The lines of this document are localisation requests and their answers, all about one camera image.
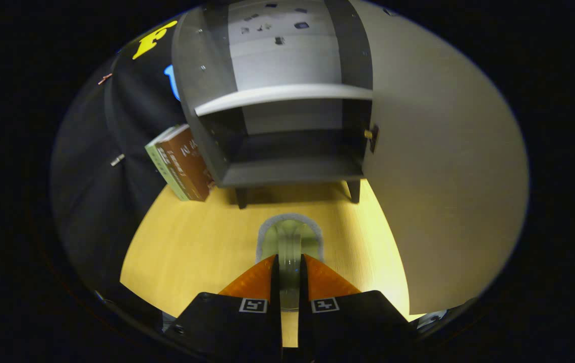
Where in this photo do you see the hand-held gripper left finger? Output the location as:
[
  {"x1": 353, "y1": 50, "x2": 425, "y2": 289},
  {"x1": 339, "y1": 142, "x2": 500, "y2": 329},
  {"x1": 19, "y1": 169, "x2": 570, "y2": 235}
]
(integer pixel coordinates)
[{"x1": 164, "y1": 254, "x2": 282, "y2": 363}]

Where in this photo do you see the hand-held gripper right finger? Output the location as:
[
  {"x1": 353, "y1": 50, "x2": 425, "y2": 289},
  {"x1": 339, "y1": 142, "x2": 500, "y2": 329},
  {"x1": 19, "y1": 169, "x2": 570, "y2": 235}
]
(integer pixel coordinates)
[{"x1": 298, "y1": 254, "x2": 419, "y2": 363}]

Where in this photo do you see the clear glass cup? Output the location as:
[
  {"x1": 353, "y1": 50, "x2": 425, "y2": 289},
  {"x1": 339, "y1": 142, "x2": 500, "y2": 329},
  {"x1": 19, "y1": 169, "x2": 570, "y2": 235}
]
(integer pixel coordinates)
[{"x1": 260, "y1": 219, "x2": 321, "y2": 311}]

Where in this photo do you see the beige cabinet door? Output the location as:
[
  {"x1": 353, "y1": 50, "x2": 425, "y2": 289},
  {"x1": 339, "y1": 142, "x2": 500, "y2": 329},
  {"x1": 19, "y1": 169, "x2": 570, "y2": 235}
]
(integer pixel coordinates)
[{"x1": 353, "y1": 0, "x2": 530, "y2": 316}]

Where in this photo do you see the grey round coaster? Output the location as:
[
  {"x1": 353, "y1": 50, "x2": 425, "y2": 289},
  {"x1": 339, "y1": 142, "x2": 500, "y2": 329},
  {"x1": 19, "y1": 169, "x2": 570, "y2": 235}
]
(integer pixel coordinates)
[{"x1": 256, "y1": 213, "x2": 324, "y2": 263}]

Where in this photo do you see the grey cabinet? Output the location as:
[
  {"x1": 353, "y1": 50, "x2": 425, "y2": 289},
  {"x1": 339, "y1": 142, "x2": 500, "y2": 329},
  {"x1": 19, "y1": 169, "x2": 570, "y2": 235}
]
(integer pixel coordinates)
[{"x1": 171, "y1": 0, "x2": 374, "y2": 210}]

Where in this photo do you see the brown book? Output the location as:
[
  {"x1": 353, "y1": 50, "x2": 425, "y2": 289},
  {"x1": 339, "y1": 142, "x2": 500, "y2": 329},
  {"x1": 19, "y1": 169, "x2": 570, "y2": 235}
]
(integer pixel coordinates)
[{"x1": 156, "y1": 124, "x2": 216, "y2": 202}]

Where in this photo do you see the black backdrop cloth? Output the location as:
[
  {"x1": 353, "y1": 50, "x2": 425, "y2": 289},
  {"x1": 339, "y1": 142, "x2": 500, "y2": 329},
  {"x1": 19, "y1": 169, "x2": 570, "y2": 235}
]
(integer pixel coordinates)
[{"x1": 50, "y1": 15, "x2": 192, "y2": 303}]

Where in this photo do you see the black door hinge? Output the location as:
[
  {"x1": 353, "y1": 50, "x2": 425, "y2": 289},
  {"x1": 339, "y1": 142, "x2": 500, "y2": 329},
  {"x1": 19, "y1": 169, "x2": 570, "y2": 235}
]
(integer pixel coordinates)
[{"x1": 364, "y1": 125, "x2": 380, "y2": 153}]

